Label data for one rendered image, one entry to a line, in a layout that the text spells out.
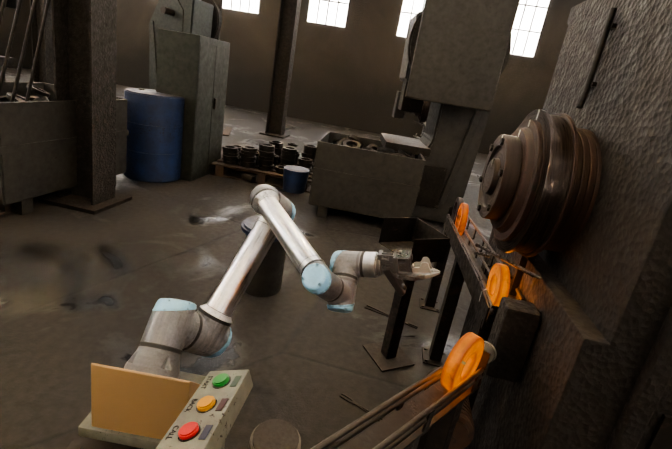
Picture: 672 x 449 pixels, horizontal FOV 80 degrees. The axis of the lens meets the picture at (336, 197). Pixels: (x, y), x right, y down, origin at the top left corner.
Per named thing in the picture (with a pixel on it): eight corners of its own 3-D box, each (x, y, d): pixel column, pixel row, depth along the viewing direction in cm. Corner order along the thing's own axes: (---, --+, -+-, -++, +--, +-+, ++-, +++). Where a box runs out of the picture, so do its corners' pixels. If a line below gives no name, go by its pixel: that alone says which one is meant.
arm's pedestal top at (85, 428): (77, 436, 133) (77, 426, 131) (131, 369, 163) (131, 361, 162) (172, 454, 132) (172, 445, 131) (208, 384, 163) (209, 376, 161)
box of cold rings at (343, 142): (404, 209, 470) (419, 142, 447) (409, 234, 390) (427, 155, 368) (317, 192, 475) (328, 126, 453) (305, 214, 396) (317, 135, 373)
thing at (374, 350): (388, 334, 229) (416, 217, 208) (416, 366, 206) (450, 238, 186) (357, 339, 220) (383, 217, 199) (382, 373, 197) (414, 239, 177)
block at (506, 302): (514, 368, 128) (537, 302, 121) (520, 385, 120) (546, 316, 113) (480, 359, 129) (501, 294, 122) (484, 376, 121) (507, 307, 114)
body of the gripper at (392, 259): (410, 259, 133) (374, 257, 137) (411, 282, 136) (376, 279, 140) (413, 248, 140) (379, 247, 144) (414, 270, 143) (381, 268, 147)
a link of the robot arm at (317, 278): (255, 169, 171) (332, 272, 123) (273, 184, 180) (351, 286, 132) (236, 188, 171) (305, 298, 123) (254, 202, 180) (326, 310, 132)
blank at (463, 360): (461, 398, 106) (450, 390, 108) (489, 345, 108) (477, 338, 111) (445, 390, 94) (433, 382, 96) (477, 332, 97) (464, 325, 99)
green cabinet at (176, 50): (152, 173, 441) (158, 28, 398) (186, 162, 508) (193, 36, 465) (193, 182, 435) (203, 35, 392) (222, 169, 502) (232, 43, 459)
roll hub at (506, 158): (486, 207, 149) (507, 132, 141) (503, 232, 123) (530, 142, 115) (471, 203, 150) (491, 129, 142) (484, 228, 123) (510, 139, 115)
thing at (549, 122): (501, 228, 160) (537, 109, 146) (537, 282, 115) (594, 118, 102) (485, 224, 161) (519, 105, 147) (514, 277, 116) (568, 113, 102)
